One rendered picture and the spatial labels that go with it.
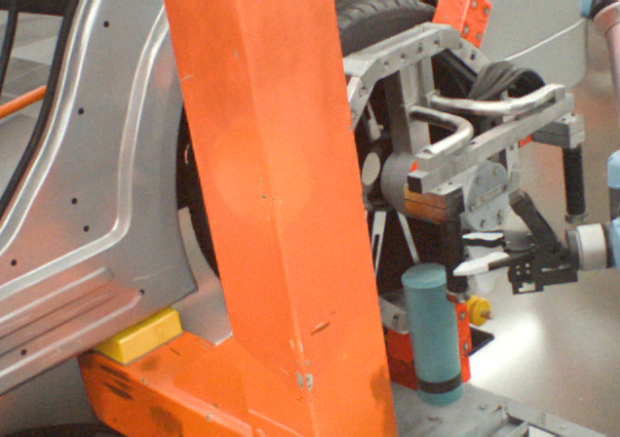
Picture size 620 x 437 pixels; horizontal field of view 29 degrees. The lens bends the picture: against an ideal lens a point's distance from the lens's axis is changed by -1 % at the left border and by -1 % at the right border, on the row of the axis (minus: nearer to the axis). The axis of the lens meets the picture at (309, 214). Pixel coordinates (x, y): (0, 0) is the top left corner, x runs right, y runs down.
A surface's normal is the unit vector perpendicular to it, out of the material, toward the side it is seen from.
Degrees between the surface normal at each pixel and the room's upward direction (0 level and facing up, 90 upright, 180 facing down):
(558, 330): 0
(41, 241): 90
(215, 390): 90
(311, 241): 90
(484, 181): 90
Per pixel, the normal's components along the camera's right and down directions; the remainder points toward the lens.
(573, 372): -0.15, -0.90
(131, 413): -0.72, 0.38
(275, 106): 0.68, 0.20
